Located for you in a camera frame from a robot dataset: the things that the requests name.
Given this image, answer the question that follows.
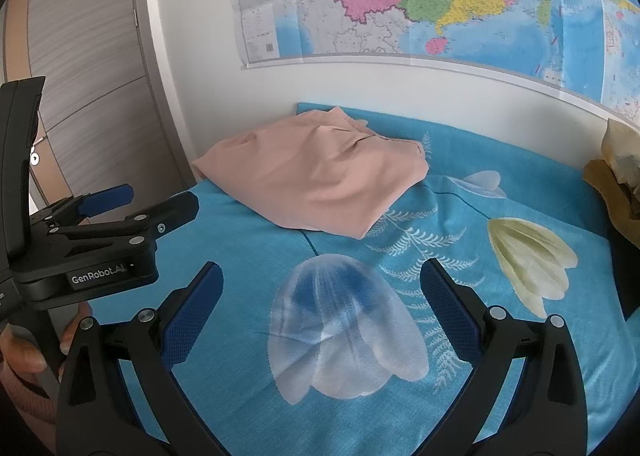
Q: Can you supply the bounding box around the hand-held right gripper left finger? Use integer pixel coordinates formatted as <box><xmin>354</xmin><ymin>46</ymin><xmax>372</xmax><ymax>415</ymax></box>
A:
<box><xmin>55</xmin><ymin>261</ymin><xmax>224</xmax><ymax>456</ymax></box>

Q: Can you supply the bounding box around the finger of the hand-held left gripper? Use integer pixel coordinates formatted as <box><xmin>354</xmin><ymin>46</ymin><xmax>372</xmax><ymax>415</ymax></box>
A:
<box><xmin>31</xmin><ymin>184</ymin><xmax>135</xmax><ymax>231</ymax></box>
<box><xmin>47</xmin><ymin>191</ymin><xmax>201</xmax><ymax>257</ymax></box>

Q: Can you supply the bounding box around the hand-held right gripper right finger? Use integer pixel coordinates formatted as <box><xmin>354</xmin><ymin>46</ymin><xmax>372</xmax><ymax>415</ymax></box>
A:
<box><xmin>419</xmin><ymin>258</ymin><xmax>588</xmax><ymax>456</ymax></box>

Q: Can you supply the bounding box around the pink jacket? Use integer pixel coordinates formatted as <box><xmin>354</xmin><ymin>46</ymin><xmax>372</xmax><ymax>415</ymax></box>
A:
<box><xmin>191</xmin><ymin>106</ymin><xmax>431</xmax><ymax>240</ymax></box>

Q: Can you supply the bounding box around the person's left hand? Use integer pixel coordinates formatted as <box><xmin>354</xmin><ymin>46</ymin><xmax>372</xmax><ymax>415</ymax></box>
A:
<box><xmin>0</xmin><ymin>312</ymin><xmax>86</xmax><ymax>382</ymax></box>

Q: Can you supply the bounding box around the blue floral bed sheet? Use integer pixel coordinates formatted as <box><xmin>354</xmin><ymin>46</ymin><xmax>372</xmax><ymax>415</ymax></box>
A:
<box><xmin>87</xmin><ymin>102</ymin><xmax>640</xmax><ymax>456</ymax></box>

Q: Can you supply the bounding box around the brown wooden wardrobe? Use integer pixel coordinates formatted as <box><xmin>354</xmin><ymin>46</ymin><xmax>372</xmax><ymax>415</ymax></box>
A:
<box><xmin>0</xmin><ymin>0</ymin><xmax>201</xmax><ymax>217</ymax></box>

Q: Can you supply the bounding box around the black garment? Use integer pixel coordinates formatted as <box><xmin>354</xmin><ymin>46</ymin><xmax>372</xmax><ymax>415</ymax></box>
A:
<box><xmin>607</xmin><ymin>226</ymin><xmax>640</xmax><ymax>321</ymax></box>

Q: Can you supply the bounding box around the mustard brown garment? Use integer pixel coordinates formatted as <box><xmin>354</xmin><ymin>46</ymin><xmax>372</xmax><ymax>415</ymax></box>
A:
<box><xmin>582</xmin><ymin>159</ymin><xmax>640</xmax><ymax>241</ymax></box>

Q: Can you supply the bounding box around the cream garment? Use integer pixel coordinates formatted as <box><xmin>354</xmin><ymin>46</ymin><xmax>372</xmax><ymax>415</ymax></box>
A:
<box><xmin>602</xmin><ymin>118</ymin><xmax>640</xmax><ymax>187</ymax></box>

